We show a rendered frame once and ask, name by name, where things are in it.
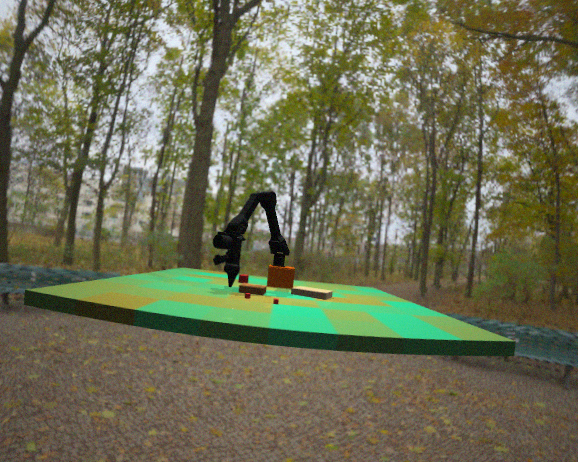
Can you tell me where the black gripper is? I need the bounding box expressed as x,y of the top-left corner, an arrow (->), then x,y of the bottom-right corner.
224,250 -> 241,287

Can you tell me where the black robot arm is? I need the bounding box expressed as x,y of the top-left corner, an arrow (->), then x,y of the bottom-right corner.
213,191 -> 290,267

